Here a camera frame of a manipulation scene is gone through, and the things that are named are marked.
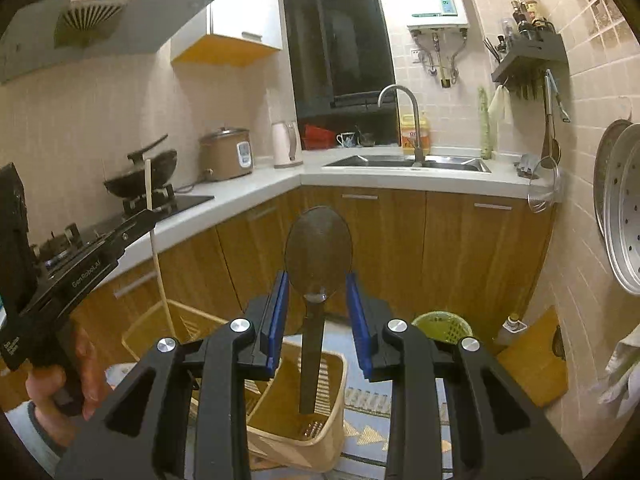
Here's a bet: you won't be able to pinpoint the cream chopstick long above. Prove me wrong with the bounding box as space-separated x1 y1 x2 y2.
143 158 177 339

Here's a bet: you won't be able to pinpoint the spoon with black handle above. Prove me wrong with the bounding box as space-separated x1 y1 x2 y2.
284 206 352 414

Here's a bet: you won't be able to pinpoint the hanging ladle utensils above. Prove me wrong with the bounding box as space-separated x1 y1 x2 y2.
514 68 570 214

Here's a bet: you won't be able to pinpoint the steel kitchen sink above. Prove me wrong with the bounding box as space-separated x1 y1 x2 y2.
326 155 490 174

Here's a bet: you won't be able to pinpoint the person's left hand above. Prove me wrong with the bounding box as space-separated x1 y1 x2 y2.
25 325 112 448

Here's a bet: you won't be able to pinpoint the wooden cutting board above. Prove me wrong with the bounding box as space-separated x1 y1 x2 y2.
497 307 568 408

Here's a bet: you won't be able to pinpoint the green waste basket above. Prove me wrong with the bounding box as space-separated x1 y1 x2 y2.
412 311 473 344

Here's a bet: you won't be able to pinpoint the beige slotted utensil basket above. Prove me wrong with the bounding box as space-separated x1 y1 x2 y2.
122 300 348 472

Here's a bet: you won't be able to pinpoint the grey hanging towel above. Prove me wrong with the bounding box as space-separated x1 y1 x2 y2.
598 325 640 418

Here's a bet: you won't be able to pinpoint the black gas stove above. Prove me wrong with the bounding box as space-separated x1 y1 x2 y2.
32 184 214 275

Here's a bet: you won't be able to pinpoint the black wok with lid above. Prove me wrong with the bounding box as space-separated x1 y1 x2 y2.
103 134 178 200

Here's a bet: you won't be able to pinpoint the brown rice cooker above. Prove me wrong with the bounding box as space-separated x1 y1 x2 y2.
198 127 254 182

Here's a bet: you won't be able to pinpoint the grey range hood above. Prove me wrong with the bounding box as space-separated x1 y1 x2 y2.
1 0 214 84

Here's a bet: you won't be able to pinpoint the green loofah scrubber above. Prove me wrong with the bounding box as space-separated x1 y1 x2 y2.
477 87 492 160

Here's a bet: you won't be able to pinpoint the chrome sink faucet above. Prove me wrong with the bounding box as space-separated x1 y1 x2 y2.
376 83 428 167

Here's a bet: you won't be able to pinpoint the white pink electric kettle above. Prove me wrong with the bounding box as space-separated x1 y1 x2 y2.
271 120 304 169

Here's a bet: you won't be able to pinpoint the perforated steel steamer tray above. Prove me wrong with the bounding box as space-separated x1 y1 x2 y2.
593 119 639 296

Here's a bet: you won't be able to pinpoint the yellow oil bottle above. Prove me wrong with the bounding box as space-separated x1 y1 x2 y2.
399 112 431 155

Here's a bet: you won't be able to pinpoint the red container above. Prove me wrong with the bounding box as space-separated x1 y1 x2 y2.
302 124 336 151

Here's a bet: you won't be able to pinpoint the white patterned cup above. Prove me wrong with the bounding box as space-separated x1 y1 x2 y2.
336 131 358 148

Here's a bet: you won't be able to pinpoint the white wall cabinet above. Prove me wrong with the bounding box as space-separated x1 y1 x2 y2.
170 0 282 67

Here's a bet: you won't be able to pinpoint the black wall spice rack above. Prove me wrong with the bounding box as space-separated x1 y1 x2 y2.
483 0 567 99

